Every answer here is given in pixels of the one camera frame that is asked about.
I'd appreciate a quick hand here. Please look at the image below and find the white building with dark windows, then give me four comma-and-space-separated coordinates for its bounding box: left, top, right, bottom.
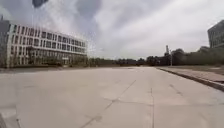
0, 19, 89, 69

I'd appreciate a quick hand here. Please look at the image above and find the dark raised kerb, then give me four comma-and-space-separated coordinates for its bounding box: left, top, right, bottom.
156, 67, 224, 93

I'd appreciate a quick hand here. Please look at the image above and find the lamp post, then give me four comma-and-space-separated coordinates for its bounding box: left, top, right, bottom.
169, 49, 174, 67

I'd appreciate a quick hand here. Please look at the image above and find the grey building with window grid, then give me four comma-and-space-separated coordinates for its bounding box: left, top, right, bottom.
207, 19, 224, 50

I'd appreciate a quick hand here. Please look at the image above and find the row of trees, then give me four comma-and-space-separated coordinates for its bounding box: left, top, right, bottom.
87, 46, 224, 67

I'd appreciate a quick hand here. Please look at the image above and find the raised reddish paved terrace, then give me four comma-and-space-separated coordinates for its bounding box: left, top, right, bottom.
160, 66, 224, 84

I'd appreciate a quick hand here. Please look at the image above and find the pale concrete slab plaza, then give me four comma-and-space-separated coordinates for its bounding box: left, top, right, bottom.
0, 66, 224, 128

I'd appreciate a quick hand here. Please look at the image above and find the distant tower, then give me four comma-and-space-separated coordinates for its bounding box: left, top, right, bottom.
165, 44, 170, 58

